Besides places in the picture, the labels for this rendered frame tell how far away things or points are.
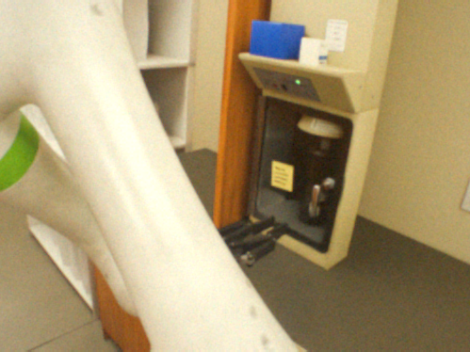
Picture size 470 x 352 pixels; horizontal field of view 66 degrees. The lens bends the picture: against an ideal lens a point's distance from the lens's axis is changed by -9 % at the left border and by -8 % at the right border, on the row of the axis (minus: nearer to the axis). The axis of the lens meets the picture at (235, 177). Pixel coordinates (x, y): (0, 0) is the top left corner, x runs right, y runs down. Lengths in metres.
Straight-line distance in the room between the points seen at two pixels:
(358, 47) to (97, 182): 0.77
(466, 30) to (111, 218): 1.19
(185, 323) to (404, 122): 1.19
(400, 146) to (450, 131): 0.18
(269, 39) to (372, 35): 0.25
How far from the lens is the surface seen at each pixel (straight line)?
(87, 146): 0.35
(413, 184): 1.44
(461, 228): 1.43
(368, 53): 0.97
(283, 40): 0.99
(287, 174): 1.14
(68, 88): 0.36
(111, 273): 0.71
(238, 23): 1.13
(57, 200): 0.58
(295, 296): 1.06
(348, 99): 0.93
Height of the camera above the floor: 1.61
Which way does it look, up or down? 23 degrees down
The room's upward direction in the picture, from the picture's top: 5 degrees clockwise
